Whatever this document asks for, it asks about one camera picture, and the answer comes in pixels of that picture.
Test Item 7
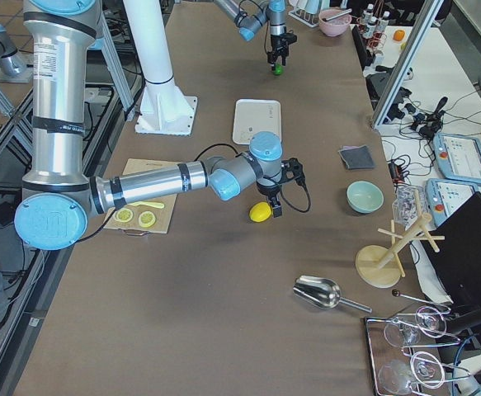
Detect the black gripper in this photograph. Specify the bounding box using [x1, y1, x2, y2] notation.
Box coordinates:
[257, 158, 304, 218]
[267, 32, 297, 65]

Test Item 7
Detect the teach pendant upper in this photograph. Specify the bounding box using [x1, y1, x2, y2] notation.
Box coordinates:
[432, 132, 481, 186]

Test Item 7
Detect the mint green bowl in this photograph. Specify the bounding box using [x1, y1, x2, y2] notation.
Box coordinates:
[346, 181, 384, 214]

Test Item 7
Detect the aluminium frame post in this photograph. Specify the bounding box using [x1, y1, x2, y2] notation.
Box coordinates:
[367, 1, 452, 129]

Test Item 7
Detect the lemon slice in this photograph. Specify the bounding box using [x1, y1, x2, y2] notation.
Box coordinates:
[114, 207, 134, 224]
[138, 210, 157, 229]

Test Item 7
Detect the dark grey cloth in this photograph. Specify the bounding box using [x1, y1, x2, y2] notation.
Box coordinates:
[338, 145, 375, 170]

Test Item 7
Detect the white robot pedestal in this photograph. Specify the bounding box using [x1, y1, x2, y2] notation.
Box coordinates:
[124, 0, 197, 136]

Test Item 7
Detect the teach pendant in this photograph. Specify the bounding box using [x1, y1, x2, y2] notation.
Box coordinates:
[432, 132, 481, 186]
[425, 178, 479, 227]

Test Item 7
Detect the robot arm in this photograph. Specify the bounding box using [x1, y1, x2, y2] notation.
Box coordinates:
[14, 1, 311, 251]
[214, 0, 297, 75]

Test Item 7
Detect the lemon slice left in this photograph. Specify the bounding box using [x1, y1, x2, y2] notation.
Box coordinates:
[114, 207, 134, 224]

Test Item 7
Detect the wooden mug tree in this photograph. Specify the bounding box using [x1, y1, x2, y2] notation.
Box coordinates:
[355, 191, 446, 288]

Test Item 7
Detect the pink bowl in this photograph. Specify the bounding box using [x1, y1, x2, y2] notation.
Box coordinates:
[318, 8, 351, 37]

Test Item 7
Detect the wooden cutting board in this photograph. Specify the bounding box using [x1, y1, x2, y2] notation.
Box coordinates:
[104, 181, 177, 236]

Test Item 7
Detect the metal scoop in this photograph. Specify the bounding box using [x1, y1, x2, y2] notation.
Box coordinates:
[293, 275, 372, 314]

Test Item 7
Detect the wine glass rack tray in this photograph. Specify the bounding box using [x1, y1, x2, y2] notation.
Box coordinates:
[364, 305, 470, 395]

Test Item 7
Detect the black monitor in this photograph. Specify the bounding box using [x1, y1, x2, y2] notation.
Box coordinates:
[417, 192, 481, 306]

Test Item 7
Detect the teach pendant lower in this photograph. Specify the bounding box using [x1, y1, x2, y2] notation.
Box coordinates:
[425, 178, 479, 227]

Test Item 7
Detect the yellow lemon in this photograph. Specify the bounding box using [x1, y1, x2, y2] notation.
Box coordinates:
[249, 201, 272, 223]

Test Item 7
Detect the yellow plastic knife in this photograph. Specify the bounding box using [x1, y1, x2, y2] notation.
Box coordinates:
[129, 200, 165, 209]

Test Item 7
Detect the lemon slice right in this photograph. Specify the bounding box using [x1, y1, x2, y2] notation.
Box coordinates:
[138, 210, 157, 229]

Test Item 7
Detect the white tray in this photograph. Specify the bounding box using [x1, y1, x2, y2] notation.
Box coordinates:
[232, 99, 282, 145]

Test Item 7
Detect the green lime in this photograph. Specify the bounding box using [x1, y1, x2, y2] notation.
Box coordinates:
[271, 64, 284, 76]

